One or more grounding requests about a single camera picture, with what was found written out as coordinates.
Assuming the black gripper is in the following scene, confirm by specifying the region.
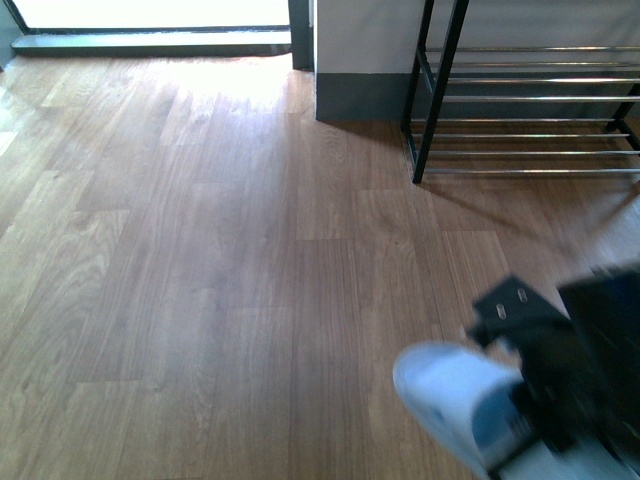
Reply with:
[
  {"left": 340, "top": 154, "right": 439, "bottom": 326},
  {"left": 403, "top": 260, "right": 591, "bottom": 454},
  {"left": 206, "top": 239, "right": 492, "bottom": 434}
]
[{"left": 469, "top": 267, "right": 639, "bottom": 479}]

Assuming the light blue slide sandal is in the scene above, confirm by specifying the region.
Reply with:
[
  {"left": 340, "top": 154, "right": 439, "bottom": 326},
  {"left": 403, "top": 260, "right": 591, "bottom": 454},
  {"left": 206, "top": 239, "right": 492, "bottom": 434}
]
[{"left": 391, "top": 340, "right": 531, "bottom": 480}]

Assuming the black metal shoe rack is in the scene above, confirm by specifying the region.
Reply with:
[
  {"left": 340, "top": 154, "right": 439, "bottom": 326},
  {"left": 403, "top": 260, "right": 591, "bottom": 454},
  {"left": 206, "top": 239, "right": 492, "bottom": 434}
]
[{"left": 401, "top": 1, "right": 639, "bottom": 183}]

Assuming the dark framed window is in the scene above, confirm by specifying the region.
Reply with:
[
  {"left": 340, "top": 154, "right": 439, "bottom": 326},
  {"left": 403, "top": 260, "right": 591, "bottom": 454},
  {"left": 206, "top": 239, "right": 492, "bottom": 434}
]
[{"left": 1, "top": 0, "right": 314, "bottom": 70}]

